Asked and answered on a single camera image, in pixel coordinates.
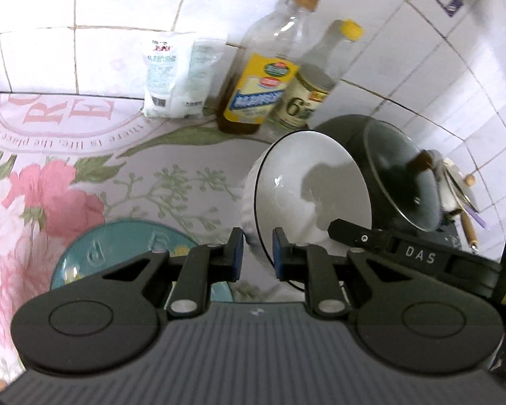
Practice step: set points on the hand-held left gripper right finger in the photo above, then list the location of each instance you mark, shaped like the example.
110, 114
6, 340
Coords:
278, 257

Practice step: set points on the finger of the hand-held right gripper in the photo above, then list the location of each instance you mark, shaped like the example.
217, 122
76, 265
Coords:
417, 257

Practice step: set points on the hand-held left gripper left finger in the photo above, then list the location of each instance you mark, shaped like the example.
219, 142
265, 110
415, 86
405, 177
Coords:
237, 257

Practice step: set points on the large white bowl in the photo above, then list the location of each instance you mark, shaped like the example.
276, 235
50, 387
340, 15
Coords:
295, 185

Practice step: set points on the blue plate with egg print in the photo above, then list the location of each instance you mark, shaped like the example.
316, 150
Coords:
109, 253

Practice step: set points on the purple utensil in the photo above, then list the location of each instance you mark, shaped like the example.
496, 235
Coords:
477, 218

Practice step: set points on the glass pot lid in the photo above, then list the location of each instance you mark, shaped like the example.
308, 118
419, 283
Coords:
396, 168

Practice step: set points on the dark cooking pot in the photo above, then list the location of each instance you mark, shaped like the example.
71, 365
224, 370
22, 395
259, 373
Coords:
341, 135

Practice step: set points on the oil bottle with yellow label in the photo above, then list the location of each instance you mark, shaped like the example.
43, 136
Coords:
257, 93

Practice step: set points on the clear bottle with yellow cap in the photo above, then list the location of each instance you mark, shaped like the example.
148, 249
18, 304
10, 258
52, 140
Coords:
308, 93

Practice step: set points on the floral tablecloth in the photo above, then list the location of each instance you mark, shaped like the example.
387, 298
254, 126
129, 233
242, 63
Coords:
88, 168

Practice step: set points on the white salt bag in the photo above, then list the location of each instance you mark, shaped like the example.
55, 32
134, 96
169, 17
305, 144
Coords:
173, 76

